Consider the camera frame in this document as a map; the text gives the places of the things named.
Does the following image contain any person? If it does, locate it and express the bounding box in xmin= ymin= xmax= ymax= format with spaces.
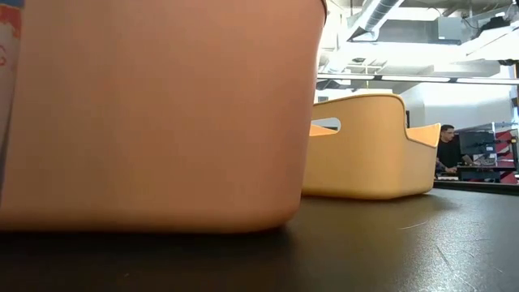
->
xmin=434 ymin=124 xmax=479 ymax=176

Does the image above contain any red and white striped panel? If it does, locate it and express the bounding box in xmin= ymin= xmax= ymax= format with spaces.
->
xmin=495 ymin=128 xmax=519 ymax=184

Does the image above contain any black computer monitor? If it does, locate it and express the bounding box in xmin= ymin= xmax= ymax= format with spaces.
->
xmin=457 ymin=130 xmax=498 ymax=157

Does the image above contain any orange plastic bin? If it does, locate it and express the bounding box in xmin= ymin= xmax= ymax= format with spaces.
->
xmin=0 ymin=0 xmax=328 ymax=235

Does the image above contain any grey ceiling unit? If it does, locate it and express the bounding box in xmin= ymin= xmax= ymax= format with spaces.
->
xmin=436 ymin=15 xmax=463 ymax=41

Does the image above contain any blue silver energy drink can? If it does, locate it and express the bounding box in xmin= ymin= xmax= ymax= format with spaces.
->
xmin=0 ymin=0 xmax=24 ymax=200

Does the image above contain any long ceiling light rail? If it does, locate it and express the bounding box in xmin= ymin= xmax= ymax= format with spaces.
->
xmin=316 ymin=72 xmax=519 ymax=86

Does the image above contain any silver ventilation duct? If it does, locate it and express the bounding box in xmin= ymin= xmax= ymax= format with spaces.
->
xmin=346 ymin=0 xmax=405 ymax=43

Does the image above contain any yellow plastic bin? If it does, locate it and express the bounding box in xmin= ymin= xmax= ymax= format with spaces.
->
xmin=302 ymin=93 xmax=442 ymax=201

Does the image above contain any dark office desk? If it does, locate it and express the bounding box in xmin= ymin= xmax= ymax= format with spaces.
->
xmin=435 ymin=160 xmax=518 ymax=183

